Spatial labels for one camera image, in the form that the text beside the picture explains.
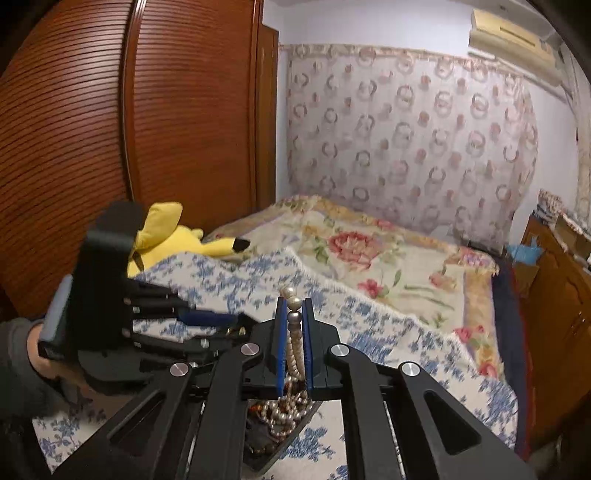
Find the white pearl necklace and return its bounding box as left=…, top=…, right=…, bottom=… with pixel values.
left=257, top=284, right=312, bottom=439

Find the blue floral white bedsheet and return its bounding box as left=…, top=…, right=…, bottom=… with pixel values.
left=32, top=246, right=521, bottom=480

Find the beige wall air conditioner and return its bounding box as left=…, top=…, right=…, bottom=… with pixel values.
left=469, top=9, right=563, bottom=87

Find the yellow plush toy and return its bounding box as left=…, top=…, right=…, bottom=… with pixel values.
left=127, top=202, right=250, bottom=277

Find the blue paper bag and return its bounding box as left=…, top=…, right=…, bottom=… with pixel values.
left=507, top=236, right=544, bottom=266

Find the patterned lace curtain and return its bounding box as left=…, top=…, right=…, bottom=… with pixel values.
left=287, top=44, right=538, bottom=250

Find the person's left hand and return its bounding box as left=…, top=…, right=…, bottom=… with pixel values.
left=27, top=323, right=95, bottom=394

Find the cardboard box on sideboard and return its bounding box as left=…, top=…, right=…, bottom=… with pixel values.
left=553, top=213, right=590, bottom=264

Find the brown louvered wardrobe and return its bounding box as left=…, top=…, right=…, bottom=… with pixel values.
left=1, top=1, right=277, bottom=320

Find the black square jewelry box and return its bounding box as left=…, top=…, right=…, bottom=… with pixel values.
left=242, top=401, right=322, bottom=475

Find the brown wooden sideboard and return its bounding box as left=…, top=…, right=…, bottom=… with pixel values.
left=520, top=216, right=590, bottom=448

